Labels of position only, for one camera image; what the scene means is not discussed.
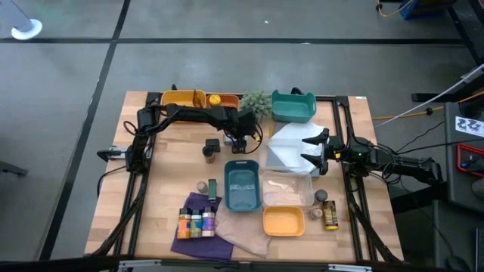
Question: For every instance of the black stand frame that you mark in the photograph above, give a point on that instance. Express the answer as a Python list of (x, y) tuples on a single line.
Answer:
[(466, 36)]

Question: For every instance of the silver mounting bar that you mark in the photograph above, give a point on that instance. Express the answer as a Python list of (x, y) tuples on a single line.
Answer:
[(143, 265)]

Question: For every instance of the purple label spice bottle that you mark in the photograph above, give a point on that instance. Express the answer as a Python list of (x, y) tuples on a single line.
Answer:
[(208, 223)]

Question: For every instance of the blue box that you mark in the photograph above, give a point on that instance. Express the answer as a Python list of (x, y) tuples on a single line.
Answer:
[(423, 9)]

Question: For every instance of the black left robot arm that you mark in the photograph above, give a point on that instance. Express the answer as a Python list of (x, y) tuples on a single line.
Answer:
[(189, 113)]

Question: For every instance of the shallow clear plastic container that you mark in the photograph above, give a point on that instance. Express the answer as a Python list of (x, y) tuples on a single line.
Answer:
[(272, 151)]

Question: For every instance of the brown label yellow-cap bottle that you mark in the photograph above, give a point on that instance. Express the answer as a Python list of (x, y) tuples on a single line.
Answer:
[(330, 215)]

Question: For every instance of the black aluminium table frame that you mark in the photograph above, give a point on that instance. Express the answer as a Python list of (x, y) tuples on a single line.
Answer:
[(342, 100)]

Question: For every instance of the large yellow plastic bin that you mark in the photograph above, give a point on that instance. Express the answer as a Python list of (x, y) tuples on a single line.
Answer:
[(177, 98)]

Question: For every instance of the teal label spice bottle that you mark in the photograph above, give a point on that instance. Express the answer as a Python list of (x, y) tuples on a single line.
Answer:
[(196, 226)]

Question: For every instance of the white tube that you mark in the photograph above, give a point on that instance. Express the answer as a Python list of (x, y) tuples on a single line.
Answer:
[(453, 84)]

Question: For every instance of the purple cloth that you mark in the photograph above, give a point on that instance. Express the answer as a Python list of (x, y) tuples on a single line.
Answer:
[(204, 249)]

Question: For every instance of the small yellow plastic bin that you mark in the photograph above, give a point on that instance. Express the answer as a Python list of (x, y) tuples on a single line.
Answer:
[(283, 223)]

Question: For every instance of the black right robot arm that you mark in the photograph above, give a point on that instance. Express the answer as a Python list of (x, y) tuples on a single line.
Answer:
[(397, 162)]

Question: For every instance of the red-edged black case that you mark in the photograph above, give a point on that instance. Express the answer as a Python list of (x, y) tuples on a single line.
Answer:
[(459, 158)]

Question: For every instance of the light teal plastic bin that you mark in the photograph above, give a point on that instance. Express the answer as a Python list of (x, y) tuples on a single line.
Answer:
[(293, 109)]

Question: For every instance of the yellow-lid spice jar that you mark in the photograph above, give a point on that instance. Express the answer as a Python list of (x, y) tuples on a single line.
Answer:
[(215, 99)]

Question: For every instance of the orange plastic bin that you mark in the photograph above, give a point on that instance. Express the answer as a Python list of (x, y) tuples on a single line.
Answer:
[(230, 101)]

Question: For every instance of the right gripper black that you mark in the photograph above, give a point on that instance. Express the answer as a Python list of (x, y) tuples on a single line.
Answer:
[(332, 151)]

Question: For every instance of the white printed sheet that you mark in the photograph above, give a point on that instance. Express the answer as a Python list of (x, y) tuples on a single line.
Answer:
[(469, 126)]

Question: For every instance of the dark grey furniture foot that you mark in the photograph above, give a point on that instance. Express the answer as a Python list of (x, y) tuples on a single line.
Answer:
[(11, 168)]

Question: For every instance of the thin tan strip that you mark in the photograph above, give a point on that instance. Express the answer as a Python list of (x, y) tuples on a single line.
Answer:
[(271, 131)]

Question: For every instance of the white round stand base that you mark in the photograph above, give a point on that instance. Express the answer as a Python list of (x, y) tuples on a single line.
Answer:
[(28, 36)]

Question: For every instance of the beige cloth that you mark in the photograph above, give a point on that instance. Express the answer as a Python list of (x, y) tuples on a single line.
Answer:
[(242, 230)]

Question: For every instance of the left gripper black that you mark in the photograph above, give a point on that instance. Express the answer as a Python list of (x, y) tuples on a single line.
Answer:
[(242, 126)]

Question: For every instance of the black round-lid herb jar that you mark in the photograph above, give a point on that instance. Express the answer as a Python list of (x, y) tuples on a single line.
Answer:
[(208, 152)]

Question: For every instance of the grey-lid spice jar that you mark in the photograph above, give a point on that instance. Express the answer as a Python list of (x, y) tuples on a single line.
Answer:
[(321, 195)]

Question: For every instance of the green succulent in grey pot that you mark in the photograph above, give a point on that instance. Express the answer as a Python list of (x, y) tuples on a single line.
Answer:
[(261, 104)]

